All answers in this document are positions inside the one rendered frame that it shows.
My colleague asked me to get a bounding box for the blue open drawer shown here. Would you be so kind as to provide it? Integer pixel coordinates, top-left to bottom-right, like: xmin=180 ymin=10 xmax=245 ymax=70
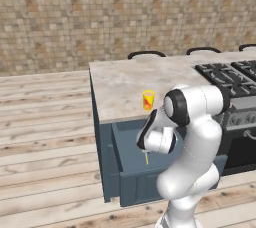
xmin=110 ymin=118 xmax=229 ymax=208

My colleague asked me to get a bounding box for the yellow orange smoothie cup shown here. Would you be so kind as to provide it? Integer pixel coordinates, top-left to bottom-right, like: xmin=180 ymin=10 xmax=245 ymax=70
xmin=142 ymin=89 xmax=156 ymax=112

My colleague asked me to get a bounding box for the blue island cabinet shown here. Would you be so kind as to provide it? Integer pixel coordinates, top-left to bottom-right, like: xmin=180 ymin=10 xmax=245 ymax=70
xmin=89 ymin=71 xmax=122 ymax=204

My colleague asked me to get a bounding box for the grey oven knob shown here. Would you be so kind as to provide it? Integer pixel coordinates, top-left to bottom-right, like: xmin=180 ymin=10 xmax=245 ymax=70
xmin=245 ymin=112 xmax=256 ymax=124
xmin=229 ymin=115 xmax=241 ymax=126

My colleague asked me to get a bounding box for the grey black oven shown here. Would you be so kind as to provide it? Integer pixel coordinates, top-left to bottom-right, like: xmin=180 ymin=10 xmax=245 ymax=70
xmin=213 ymin=95 xmax=256 ymax=177

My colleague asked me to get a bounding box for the black backed stool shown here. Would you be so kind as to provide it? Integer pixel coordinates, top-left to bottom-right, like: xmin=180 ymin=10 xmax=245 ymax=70
xmin=127 ymin=50 xmax=167 ymax=61
xmin=238 ymin=43 xmax=256 ymax=53
xmin=185 ymin=46 xmax=222 ymax=56

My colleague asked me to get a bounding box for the black hob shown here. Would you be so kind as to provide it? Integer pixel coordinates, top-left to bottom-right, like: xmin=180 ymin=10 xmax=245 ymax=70
xmin=194 ymin=59 xmax=256 ymax=99

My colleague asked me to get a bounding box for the grey oven handle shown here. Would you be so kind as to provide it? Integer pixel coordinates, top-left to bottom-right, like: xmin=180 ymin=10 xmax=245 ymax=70
xmin=242 ymin=129 xmax=256 ymax=142

